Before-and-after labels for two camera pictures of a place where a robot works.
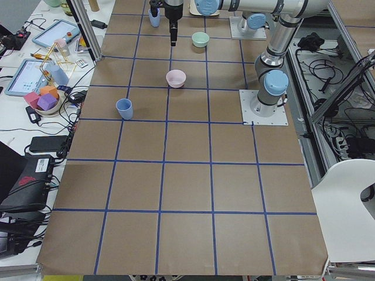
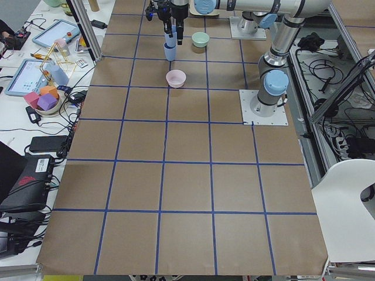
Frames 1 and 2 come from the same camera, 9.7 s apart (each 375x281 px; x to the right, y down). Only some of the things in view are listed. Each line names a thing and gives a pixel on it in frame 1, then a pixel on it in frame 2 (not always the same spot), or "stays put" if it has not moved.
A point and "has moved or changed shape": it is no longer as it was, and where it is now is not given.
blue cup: [154, 21] to [170, 51]
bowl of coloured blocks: [47, 102] stays put
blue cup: [125, 107] has moved or changed shape
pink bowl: [176, 78] stays put
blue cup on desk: [57, 74] stays put
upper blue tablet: [61, 29] stays put
